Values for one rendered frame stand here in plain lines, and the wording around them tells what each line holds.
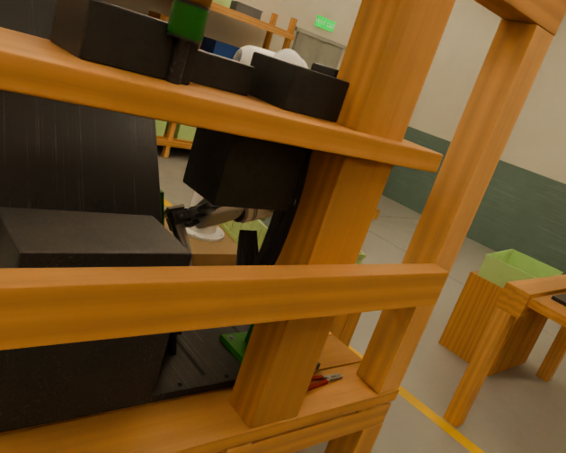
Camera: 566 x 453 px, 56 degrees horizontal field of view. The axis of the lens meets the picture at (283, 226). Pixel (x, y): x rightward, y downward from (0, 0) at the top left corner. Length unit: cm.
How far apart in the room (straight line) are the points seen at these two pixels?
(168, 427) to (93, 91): 72
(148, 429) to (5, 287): 53
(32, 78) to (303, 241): 59
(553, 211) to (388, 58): 722
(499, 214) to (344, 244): 737
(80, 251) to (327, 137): 44
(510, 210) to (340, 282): 736
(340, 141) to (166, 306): 38
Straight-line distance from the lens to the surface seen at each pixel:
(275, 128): 78
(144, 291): 77
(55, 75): 63
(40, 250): 89
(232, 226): 248
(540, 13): 133
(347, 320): 236
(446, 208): 134
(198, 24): 76
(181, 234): 119
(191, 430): 116
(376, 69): 95
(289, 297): 95
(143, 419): 115
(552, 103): 832
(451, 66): 913
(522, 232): 825
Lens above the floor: 161
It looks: 17 degrees down
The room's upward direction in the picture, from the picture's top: 18 degrees clockwise
